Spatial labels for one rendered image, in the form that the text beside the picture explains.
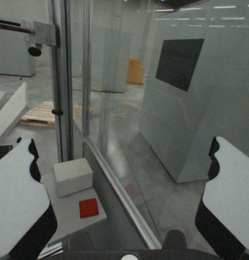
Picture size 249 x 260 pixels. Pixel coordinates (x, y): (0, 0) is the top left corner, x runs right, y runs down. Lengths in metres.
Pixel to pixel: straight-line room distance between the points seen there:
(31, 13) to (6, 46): 5.36
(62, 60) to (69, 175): 0.52
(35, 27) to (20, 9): 12.14
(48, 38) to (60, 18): 0.10
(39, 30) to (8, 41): 6.96
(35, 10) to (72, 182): 12.24
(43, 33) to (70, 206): 0.72
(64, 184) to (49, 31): 0.64
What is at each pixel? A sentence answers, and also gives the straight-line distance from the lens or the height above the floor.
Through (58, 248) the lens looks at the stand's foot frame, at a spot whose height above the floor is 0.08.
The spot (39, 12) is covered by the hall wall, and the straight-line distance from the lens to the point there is 12.65.
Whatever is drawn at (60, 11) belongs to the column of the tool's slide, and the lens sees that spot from 0.80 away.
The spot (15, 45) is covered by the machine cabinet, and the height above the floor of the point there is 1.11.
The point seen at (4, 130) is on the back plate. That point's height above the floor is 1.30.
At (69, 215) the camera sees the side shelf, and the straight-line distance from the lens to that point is 0.79.
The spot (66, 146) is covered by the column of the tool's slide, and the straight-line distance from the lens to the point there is 0.97.
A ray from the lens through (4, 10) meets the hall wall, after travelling 13.07.
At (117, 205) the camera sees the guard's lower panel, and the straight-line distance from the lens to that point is 0.73.
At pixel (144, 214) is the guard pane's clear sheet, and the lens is 0.57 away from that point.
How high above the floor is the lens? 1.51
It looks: 27 degrees down
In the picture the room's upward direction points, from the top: 9 degrees clockwise
